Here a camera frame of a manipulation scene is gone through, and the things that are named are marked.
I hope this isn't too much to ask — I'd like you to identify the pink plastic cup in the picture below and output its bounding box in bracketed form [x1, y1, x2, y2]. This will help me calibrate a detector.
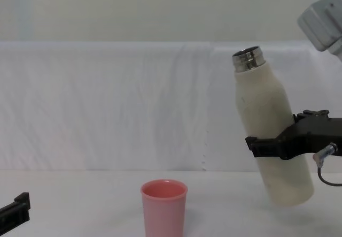
[140, 178, 189, 237]

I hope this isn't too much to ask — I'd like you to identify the white table cloth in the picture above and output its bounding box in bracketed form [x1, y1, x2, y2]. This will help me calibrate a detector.
[0, 169, 342, 237]

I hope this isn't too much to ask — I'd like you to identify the white curtain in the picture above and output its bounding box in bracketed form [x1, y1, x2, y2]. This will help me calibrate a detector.
[0, 40, 342, 172]

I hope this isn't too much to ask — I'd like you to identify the cream vacuum bottle steel neck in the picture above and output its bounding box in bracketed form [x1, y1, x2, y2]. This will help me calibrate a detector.
[231, 45, 315, 207]

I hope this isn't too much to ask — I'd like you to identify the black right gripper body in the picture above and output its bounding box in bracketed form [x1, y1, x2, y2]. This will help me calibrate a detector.
[304, 117, 342, 157]

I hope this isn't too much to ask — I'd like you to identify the thin dark cable silver plug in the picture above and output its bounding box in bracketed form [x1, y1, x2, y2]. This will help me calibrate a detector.
[313, 142, 342, 187]

